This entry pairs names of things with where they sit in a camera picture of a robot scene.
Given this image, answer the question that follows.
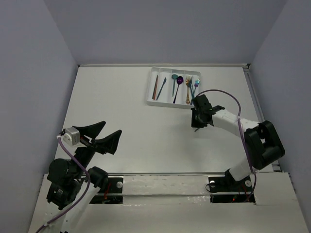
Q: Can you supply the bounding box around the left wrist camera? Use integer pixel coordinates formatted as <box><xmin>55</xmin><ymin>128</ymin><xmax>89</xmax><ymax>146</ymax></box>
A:
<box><xmin>60</xmin><ymin>127</ymin><xmax>80</xmax><ymax>147</ymax></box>

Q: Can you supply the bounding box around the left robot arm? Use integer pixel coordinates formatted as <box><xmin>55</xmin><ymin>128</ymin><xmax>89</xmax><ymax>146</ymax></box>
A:
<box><xmin>37</xmin><ymin>121</ymin><xmax>123</xmax><ymax>233</ymax></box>

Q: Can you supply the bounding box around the white cutlery tray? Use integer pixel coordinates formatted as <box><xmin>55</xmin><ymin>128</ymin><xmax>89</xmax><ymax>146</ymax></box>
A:
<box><xmin>146</xmin><ymin>67</ymin><xmax>202</xmax><ymax>109</ymax></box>

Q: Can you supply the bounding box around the ornate gold fork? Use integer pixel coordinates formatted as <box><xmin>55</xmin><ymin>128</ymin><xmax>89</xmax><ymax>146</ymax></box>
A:
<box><xmin>185</xmin><ymin>75</ymin><xmax>190</xmax><ymax>105</ymax></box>

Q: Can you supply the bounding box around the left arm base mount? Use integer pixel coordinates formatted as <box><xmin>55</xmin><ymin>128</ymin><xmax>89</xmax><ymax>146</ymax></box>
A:
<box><xmin>90</xmin><ymin>176</ymin><xmax>123</xmax><ymax>204</ymax></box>

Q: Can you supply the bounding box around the orange chopstick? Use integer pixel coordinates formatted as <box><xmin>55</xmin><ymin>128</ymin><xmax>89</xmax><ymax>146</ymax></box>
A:
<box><xmin>152</xmin><ymin>75</ymin><xmax>158</xmax><ymax>100</ymax></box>

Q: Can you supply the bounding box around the dark blue knife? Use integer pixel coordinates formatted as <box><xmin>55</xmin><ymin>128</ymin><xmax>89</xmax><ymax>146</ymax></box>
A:
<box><xmin>156</xmin><ymin>77</ymin><xmax>167</xmax><ymax>100</ymax></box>

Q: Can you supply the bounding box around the shiny purple spoon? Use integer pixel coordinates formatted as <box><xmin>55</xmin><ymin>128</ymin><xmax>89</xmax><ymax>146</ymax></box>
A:
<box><xmin>173</xmin><ymin>76</ymin><xmax>184</xmax><ymax>104</ymax></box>

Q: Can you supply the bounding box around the matte dark blue fork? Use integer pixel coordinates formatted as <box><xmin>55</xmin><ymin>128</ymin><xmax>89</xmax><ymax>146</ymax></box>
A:
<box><xmin>189</xmin><ymin>77</ymin><xmax>195</xmax><ymax>99</ymax></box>

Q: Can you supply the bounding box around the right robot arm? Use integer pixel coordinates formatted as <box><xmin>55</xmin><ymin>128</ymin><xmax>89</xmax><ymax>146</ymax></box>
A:
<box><xmin>191</xmin><ymin>95</ymin><xmax>285</xmax><ymax>190</ymax></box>

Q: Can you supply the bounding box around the matte teal spoon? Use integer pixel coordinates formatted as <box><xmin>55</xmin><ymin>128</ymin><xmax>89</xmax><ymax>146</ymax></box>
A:
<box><xmin>172</xmin><ymin>74</ymin><xmax>178</xmax><ymax>96</ymax></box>

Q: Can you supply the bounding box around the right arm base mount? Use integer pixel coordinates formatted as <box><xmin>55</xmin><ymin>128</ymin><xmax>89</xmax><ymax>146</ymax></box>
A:
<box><xmin>205</xmin><ymin>176</ymin><xmax>256</xmax><ymax>203</ymax></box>

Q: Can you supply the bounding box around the shiny blue fork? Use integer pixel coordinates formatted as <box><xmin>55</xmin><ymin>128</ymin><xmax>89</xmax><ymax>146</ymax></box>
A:
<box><xmin>190</xmin><ymin>82</ymin><xmax>195</xmax><ymax>99</ymax></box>

